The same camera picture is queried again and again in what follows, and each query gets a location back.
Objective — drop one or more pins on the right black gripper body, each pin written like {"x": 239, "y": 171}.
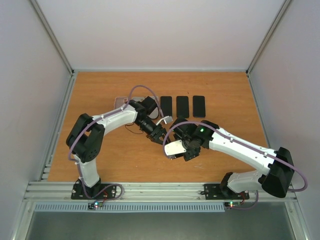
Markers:
{"x": 191, "y": 154}

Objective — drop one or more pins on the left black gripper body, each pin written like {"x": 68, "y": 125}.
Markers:
{"x": 154, "y": 134}

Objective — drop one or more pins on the black smartphone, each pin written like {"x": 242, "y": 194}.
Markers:
{"x": 166, "y": 105}

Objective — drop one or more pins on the phone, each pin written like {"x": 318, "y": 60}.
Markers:
{"x": 182, "y": 106}
{"x": 198, "y": 106}

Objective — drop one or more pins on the pink phone case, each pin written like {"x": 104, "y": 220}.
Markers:
{"x": 119, "y": 101}

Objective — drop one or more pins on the white phone case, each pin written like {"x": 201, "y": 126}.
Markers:
{"x": 138, "y": 99}
{"x": 155, "y": 113}

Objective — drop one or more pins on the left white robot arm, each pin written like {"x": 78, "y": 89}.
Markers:
{"x": 86, "y": 137}

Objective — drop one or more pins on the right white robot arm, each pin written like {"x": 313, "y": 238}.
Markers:
{"x": 272, "y": 168}

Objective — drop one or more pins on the right circuit board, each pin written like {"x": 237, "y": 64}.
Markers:
{"x": 234, "y": 204}

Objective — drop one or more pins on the circuit board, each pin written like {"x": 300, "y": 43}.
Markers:
{"x": 94, "y": 205}
{"x": 234, "y": 204}

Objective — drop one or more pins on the left circuit board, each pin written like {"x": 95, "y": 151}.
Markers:
{"x": 94, "y": 205}

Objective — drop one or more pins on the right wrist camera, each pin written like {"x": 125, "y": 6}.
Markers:
{"x": 174, "y": 148}

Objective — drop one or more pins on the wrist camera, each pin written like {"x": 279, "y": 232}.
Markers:
{"x": 174, "y": 148}
{"x": 165, "y": 119}

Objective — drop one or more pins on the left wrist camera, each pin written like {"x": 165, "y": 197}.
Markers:
{"x": 165, "y": 119}

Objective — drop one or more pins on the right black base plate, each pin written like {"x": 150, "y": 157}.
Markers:
{"x": 213, "y": 191}

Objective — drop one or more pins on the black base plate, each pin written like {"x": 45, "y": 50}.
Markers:
{"x": 100, "y": 191}
{"x": 213, "y": 191}

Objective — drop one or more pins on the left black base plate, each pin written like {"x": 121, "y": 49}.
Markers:
{"x": 100, "y": 191}

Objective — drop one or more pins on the grey slotted cable duct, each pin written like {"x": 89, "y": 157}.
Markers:
{"x": 133, "y": 207}

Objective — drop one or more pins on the aluminium front rail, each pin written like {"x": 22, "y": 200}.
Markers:
{"x": 133, "y": 191}

